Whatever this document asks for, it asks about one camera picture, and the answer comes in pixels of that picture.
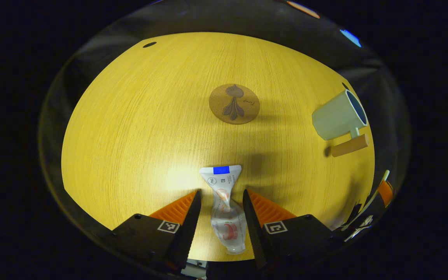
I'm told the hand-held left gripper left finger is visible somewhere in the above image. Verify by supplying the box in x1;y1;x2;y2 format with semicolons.
111;189;202;273

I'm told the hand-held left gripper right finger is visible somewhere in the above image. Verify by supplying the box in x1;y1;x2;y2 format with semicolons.
242;189;343;271

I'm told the white toothbrush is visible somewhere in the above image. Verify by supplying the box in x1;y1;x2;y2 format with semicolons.
343;170;390;232

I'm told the white toothpaste tube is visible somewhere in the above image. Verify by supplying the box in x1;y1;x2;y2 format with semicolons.
199;165;247;255

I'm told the pale green cup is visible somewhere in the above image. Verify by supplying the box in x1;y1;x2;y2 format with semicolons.
311;89;370;158

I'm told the round cork coaster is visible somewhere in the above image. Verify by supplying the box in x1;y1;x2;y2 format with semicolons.
209;84;261;125

